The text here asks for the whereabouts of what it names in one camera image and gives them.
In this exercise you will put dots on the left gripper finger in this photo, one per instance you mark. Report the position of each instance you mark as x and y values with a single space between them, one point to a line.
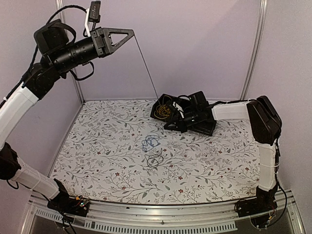
109 31
112 45

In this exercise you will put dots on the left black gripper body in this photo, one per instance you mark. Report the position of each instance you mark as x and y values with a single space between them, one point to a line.
98 44

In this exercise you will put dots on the black three-compartment bin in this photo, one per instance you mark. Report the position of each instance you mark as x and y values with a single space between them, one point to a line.
196 103

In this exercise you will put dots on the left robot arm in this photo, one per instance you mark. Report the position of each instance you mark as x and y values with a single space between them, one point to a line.
59 56

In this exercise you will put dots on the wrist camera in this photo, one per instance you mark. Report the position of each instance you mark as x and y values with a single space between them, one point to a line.
178 112
92 17

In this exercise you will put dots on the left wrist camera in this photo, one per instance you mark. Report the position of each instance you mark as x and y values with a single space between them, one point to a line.
92 17

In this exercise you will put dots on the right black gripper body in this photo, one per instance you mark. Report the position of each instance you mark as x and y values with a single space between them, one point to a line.
185 126

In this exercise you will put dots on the floral tablecloth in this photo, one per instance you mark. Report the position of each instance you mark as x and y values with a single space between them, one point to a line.
116 152

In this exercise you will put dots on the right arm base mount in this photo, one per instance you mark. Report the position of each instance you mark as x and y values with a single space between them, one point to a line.
260 214

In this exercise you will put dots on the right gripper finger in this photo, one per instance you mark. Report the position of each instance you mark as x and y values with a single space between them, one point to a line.
173 122
175 128

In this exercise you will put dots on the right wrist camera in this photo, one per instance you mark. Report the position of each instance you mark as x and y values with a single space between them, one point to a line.
178 112

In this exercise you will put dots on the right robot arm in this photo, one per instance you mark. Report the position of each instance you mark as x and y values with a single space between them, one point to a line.
266 128

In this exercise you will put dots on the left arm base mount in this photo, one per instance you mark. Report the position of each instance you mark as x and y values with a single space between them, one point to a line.
70 205

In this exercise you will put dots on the right aluminium frame post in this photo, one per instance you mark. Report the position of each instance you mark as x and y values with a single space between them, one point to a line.
256 46

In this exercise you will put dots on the aluminium front rail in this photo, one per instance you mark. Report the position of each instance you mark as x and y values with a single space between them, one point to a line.
118 218

